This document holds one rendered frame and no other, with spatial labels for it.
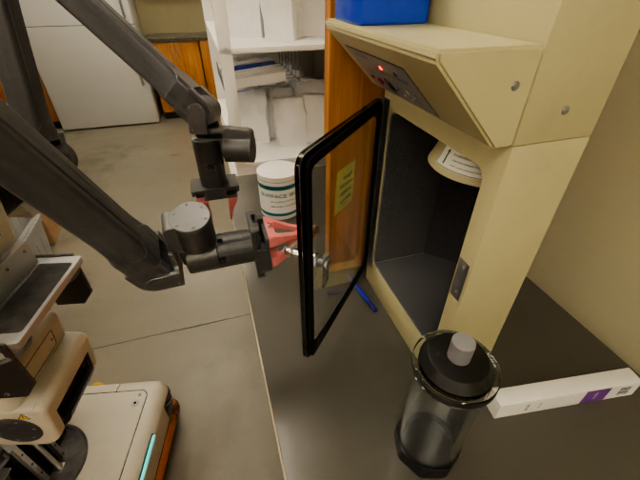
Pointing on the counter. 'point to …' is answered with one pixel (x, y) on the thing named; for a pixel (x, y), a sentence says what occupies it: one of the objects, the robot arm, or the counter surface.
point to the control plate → (391, 78)
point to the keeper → (459, 279)
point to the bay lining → (419, 200)
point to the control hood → (455, 71)
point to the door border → (306, 221)
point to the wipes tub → (277, 189)
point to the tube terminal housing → (594, 16)
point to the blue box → (382, 11)
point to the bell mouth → (454, 165)
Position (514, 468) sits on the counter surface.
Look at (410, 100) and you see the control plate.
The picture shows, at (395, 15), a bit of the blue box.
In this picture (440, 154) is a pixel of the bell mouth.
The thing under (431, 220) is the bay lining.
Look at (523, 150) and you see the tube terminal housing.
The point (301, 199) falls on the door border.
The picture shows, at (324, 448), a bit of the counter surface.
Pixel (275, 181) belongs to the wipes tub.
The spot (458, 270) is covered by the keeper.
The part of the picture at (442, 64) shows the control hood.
